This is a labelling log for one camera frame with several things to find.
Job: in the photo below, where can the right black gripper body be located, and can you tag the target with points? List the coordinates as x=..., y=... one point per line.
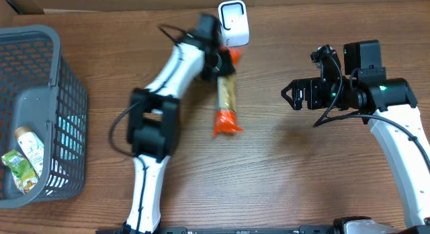
x=321, y=95

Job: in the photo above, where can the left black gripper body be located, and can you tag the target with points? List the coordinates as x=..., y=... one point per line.
x=225, y=64

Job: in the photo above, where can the orange noodle packet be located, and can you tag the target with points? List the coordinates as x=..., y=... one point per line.
x=225, y=118

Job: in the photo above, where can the white tube gold cap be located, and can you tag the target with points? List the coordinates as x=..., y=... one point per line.
x=32, y=147

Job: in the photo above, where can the green tea drink pouch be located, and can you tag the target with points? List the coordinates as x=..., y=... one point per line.
x=23, y=173

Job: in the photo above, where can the teal snack packet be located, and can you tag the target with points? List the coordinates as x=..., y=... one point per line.
x=71, y=137

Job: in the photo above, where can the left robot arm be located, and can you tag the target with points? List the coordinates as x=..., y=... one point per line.
x=154, y=123

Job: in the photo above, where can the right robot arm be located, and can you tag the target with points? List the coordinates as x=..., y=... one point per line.
x=358, y=87

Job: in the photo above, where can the white barcode scanner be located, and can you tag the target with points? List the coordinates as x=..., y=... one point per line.
x=234, y=23

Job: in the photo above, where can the grey plastic basket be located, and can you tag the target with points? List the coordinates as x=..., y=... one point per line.
x=38, y=86

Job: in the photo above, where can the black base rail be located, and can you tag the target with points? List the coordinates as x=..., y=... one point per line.
x=304, y=229

